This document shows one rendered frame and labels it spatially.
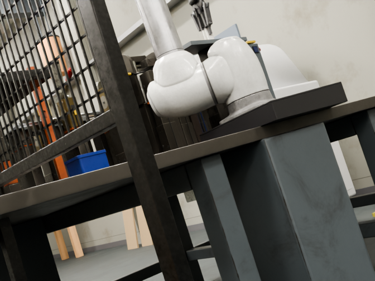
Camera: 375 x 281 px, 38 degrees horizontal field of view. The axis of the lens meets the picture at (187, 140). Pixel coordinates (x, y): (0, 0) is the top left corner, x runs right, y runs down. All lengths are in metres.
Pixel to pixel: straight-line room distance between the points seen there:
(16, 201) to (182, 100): 0.78
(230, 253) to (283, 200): 0.24
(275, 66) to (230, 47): 2.93
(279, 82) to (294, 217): 3.04
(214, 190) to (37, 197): 0.53
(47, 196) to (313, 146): 0.91
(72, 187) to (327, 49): 4.02
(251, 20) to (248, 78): 3.85
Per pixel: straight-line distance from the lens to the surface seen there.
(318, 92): 1.80
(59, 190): 1.26
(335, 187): 1.83
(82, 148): 2.09
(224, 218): 1.55
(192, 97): 1.80
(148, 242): 7.02
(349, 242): 1.84
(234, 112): 1.81
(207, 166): 1.54
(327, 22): 5.06
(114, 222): 8.59
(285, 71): 4.77
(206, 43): 2.37
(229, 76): 1.80
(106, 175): 1.32
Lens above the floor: 0.60
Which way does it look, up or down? 4 degrees up
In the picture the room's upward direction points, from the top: 18 degrees counter-clockwise
